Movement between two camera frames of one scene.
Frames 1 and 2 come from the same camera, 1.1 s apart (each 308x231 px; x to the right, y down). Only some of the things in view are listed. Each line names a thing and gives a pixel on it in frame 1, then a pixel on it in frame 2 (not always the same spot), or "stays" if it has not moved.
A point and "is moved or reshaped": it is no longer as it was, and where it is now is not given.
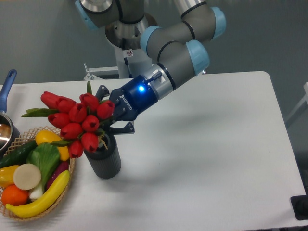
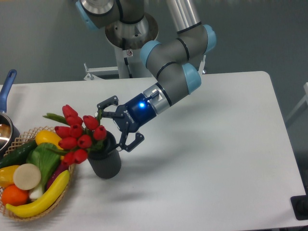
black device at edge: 300,203 stays
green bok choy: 45,156 stays
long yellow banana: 40,205 stays
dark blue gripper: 135,97 -> 137,113
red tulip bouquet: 80,121 is moved or reshaped
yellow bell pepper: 6,175 stays
